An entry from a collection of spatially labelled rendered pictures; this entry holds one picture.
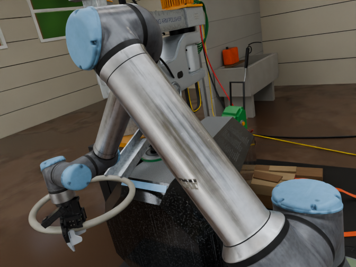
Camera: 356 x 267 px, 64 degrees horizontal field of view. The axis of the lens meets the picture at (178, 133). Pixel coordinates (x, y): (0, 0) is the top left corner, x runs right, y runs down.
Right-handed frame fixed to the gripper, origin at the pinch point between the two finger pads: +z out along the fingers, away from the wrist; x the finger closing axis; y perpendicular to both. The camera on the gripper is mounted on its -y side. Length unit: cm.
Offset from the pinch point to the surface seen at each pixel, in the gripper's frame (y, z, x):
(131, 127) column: 16, -14, 147
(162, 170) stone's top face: 39, -4, 52
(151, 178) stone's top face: 33, -3, 46
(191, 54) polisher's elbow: 76, -66, 117
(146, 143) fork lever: 33, -20, 59
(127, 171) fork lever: 21.1, -11.4, 41.6
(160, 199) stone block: 35.6, 4.9, 33.0
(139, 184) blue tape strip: 25, -1, 46
